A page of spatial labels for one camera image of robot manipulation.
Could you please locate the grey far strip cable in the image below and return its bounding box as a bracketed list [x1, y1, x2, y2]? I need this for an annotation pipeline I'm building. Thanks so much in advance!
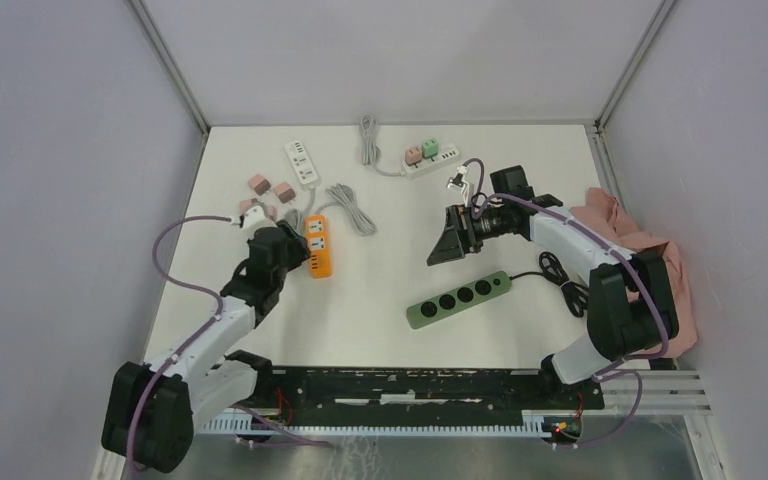
[358, 113, 405, 179]

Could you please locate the green power strip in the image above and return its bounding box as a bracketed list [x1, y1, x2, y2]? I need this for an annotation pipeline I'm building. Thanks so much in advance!
[405, 271, 512, 330]

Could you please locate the pink cloth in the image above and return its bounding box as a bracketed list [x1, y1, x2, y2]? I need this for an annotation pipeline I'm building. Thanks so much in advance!
[570, 187, 698, 359]

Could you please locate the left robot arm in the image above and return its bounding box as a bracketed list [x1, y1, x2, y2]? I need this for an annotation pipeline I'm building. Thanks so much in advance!
[101, 218, 310, 473]

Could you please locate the black green strip cable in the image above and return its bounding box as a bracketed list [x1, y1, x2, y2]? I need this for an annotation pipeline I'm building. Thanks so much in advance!
[509, 250, 591, 319]

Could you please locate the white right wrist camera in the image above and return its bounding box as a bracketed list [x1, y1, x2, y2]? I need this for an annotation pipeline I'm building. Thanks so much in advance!
[446, 165, 473, 207]

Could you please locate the white slotted cable duct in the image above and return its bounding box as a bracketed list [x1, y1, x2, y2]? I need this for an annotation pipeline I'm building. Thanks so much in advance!
[196, 411, 551, 439]

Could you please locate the orange power strip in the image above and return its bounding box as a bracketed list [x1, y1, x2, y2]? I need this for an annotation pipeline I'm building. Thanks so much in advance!
[305, 214, 332, 279]

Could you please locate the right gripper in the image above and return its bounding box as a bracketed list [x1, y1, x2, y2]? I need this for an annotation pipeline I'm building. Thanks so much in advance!
[427, 203, 509, 264]

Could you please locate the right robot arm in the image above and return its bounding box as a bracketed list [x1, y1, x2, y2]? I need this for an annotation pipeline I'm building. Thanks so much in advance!
[426, 158, 679, 408]

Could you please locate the black mounting base plate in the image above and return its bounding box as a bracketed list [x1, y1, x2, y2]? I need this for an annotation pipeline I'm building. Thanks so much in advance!
[241, 366, 605, 427]

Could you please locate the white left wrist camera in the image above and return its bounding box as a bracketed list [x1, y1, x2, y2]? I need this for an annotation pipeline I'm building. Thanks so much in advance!
[239, 203, 276, 235]

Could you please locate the green adapter on far strip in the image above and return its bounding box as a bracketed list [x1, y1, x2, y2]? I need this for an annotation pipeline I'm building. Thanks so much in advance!
[420, 138, 440, 159]

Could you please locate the grey coiled orange strip cable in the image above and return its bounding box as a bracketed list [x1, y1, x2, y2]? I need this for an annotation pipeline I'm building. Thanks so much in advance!
[324, 183, 378, 237]

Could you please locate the white power strip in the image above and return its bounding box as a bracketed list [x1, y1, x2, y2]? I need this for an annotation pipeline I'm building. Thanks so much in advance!
[284, 140, 321, 191]
[400, 143, 461, 179]

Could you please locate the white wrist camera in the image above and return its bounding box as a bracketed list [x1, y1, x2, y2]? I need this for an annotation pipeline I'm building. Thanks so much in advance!
[446, 165, 473, 207]
[239, 203, 276, 235]

